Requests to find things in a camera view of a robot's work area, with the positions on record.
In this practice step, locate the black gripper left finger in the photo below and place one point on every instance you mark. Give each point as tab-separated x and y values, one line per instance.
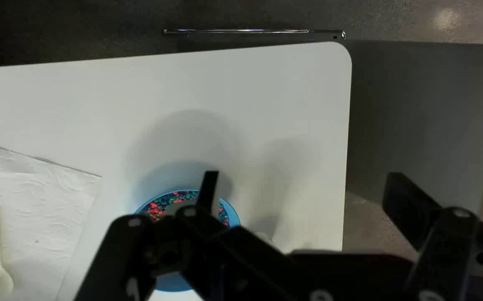
217	264

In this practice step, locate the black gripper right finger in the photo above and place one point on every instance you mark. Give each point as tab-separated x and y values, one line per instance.
448	244

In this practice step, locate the dark bench seat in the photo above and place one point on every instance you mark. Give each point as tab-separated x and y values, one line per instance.
415	110

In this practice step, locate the white paper napkin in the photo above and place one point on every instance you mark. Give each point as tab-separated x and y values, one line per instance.
44	208

